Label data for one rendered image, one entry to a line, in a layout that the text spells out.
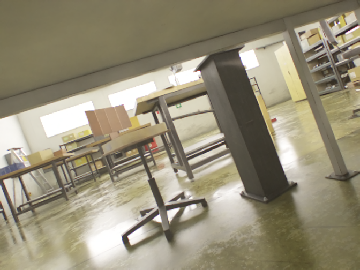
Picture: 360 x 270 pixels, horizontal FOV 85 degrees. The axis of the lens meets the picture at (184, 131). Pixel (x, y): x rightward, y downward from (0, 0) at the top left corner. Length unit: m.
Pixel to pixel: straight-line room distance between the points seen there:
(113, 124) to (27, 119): 9.36
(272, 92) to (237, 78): 11.03
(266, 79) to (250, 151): 11.14
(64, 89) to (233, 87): 0.82
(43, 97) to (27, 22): 0.39
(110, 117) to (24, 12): 1.15
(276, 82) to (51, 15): 12.18
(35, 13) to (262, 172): 1.11
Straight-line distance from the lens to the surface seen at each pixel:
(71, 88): 0.93
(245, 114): 1.15
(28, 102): 0.97
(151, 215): 1.42
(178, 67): 2.29
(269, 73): 12.43
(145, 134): 1.23
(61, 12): 0.61
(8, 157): 9.21
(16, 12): 0.60
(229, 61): 1.20
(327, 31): 2.54
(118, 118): 1.67
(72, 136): 9.60
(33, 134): 10.74
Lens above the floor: 0.52
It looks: 1 degrees down
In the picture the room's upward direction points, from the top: 21 degrees counter-clockwise
